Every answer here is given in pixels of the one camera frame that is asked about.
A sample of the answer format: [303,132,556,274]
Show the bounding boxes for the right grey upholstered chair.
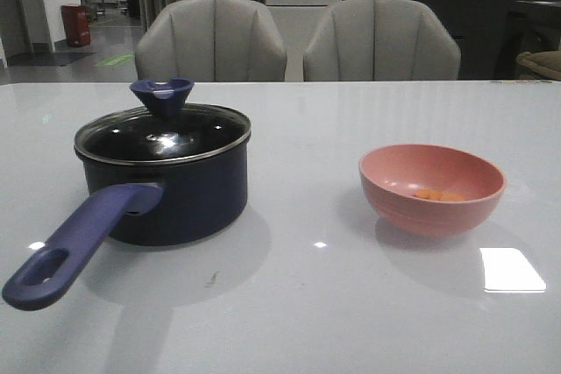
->
[302,0,461,81]

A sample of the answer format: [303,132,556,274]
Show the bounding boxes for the dark blue saucepan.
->
[2,140,249,311]

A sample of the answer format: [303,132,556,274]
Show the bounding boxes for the beige cushion seat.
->
[516,50,561,81]

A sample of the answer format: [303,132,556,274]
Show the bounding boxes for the glass lid with blue knob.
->
[74,77,252,166]

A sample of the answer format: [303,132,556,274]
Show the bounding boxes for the red trash bin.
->
[60,4,91,47]

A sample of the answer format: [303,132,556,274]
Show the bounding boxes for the orange ham pieces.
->
[414,188,465,201]

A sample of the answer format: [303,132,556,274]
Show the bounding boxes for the left grey upholstered chair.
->
[135,0,288,82]

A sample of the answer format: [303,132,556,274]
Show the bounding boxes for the grey upholstered chair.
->
[302,0,461,81]
[135,0,288,82]

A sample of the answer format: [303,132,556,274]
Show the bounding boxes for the dark counter sideboard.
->
[416,0,560,80]

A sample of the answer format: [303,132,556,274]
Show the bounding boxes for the pink plastic bowl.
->
[359,144,507,237]

